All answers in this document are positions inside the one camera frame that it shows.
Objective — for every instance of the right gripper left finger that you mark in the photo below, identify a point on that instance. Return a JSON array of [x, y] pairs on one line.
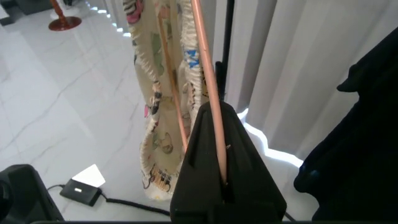
[[205, 186]]

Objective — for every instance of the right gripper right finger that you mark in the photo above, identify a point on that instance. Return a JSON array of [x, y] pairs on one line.
[[252, 186]]

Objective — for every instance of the cream printed garment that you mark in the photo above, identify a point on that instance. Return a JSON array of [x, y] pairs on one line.
[[161, 143]]

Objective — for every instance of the pink clothes hanger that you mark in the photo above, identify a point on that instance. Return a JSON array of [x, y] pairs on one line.
[[208, 62]]

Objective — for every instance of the black clothes rack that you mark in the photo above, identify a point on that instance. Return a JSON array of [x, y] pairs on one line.
[[228, 37]]

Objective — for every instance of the black short-sleeved shirt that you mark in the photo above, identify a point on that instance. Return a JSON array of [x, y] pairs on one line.
[[357, 140]]

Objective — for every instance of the black power adapter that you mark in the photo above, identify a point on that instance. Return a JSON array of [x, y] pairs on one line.
[[81, 193]]

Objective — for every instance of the white curtain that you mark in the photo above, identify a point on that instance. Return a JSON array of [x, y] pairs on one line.
[[295, 62]]

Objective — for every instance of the reddish brown wooden stand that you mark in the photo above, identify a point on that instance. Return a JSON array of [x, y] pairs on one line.
[[65, 23]]

